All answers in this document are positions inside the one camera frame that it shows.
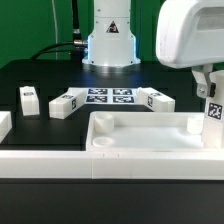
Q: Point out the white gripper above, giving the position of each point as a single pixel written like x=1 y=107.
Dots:
x=191 y=33

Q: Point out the white desk tabletop tray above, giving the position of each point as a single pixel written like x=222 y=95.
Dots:
x=110 y=131

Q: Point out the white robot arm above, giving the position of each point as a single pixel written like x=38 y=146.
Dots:
x=111 y=43

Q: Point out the fiducial marker sheet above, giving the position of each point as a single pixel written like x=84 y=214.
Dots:
x=117 y=96

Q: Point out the white front fence bar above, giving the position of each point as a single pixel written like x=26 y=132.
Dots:
x=205 y=165

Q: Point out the white left fence block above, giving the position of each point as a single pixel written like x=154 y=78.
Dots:
x=5 y=124

